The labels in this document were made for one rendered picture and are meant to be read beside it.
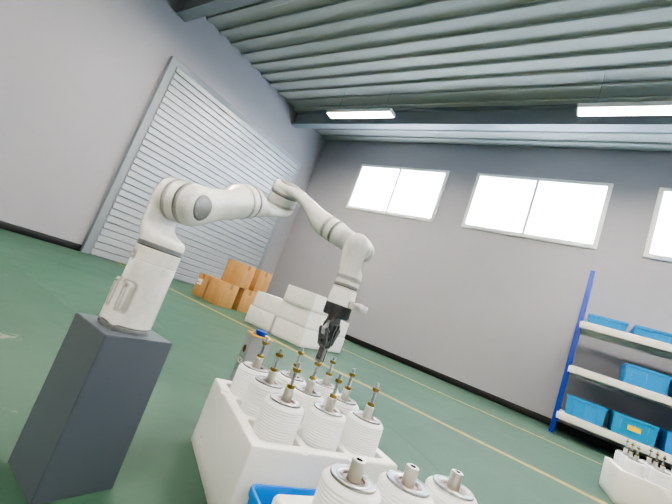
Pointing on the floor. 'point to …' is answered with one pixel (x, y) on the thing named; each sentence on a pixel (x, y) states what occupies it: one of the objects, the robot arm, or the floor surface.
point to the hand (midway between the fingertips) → (321, 354)
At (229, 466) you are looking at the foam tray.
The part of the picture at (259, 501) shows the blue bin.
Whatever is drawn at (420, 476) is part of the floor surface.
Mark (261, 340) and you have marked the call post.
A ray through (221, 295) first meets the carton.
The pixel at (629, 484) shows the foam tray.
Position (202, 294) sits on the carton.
